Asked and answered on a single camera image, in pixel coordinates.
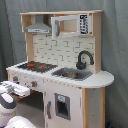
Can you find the black stovetop red burners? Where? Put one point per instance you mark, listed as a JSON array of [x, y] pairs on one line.
[[37, 66]]

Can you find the grey toy sink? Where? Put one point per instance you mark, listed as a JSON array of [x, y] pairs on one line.
[[73, 74]]

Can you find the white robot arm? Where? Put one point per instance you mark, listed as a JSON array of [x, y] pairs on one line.
[[8, 117]]

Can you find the grey range hood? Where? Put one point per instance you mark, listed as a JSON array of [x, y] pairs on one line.
[[38, 26]]

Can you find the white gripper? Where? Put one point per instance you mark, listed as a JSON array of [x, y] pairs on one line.
[[10, 87]]

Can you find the wooden toy kitchen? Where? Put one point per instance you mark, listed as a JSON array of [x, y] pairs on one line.
[[83, 52]]

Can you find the grey ice dispenser panel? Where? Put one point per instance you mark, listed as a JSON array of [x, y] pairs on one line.
[[62, 106]]

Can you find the left red oven knob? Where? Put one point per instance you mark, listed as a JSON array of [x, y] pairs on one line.
[[15, 78]]

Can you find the grey cabinet door handle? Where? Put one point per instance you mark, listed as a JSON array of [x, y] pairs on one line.
[[48, 109]]

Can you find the red oven knob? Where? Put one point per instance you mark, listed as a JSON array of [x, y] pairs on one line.
[[34, 84], [15, 78]]

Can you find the right red oven knob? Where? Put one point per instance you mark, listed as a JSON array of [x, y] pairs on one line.
[[34, 84]]

